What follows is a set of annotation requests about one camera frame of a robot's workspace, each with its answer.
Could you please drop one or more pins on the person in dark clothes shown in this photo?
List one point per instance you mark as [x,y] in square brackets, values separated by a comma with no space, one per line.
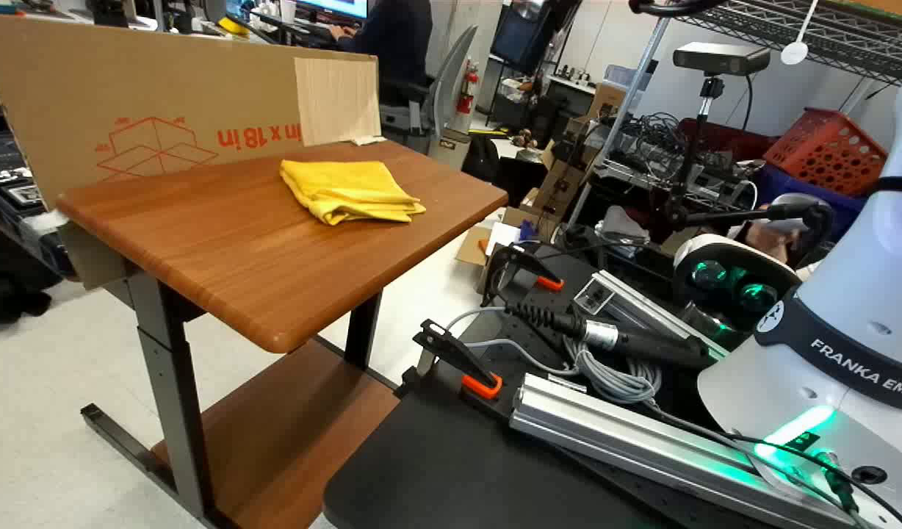
[395,34]

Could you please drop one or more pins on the grey metal bracket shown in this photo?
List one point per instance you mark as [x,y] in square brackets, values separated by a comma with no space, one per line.
[614,298]

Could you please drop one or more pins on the red fire extinguisher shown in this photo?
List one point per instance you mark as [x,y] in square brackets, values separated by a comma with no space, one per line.
[464,88]

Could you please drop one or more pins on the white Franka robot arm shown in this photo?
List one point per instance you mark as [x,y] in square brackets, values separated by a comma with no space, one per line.
[862,295]

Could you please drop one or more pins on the aluminium profile rail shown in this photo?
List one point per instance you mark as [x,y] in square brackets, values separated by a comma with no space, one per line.
[643,441]

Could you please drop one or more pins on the dark computer monitor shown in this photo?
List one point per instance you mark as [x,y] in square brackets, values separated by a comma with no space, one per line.
[520,37]

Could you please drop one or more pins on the wooden table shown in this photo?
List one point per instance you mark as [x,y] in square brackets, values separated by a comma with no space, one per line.
[170,391]

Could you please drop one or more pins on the small open cardboard box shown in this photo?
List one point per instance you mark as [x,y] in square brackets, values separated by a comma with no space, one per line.
[489,238]

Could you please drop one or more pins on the white hanging ladle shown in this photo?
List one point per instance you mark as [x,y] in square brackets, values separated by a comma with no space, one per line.
[797,47]

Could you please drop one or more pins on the blue plastic bin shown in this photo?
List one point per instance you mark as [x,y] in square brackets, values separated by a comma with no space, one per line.
[812,197]

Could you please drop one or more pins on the light wooden panel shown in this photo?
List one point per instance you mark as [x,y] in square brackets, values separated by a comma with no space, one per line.
[335,97]

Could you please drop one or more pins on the black camera on stand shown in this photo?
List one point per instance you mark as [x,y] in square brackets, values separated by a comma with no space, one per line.
[720,59]

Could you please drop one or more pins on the red plastic basket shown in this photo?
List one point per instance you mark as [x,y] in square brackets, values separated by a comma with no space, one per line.
[827,150]

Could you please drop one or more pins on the grey office chair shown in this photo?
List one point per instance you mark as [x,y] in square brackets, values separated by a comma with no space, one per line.
[429,97]

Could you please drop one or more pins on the yellow towel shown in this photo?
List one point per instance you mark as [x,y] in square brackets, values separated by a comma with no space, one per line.
[346,192]

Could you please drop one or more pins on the silver shelf pole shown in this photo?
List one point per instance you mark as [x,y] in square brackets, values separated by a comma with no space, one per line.
[629,92]

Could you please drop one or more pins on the wooden desk foot shelf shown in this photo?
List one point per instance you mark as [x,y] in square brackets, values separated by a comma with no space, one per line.
[283,429]

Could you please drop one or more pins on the black microphone on boom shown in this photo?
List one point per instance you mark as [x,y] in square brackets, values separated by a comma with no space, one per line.
[803,210]

